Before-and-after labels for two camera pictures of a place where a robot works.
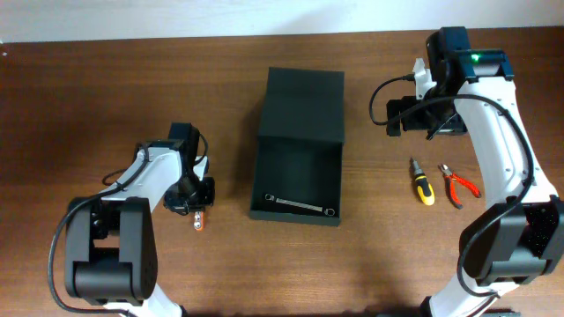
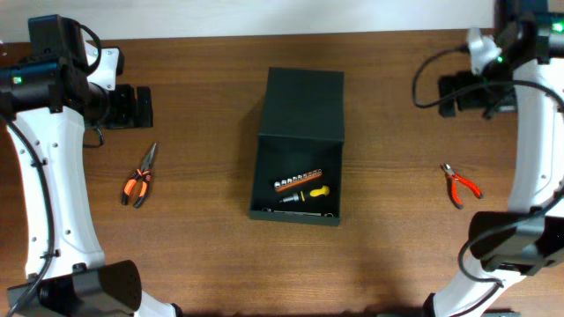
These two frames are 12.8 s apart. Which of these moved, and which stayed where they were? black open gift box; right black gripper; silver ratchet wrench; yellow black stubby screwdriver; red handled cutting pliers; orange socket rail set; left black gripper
Moved: yellow black stubby screwdriver; orange socket rail set; right black gripper; silver ratchet wrench; left black gripper
Stayed: red handled cutting pliers; black open gift box
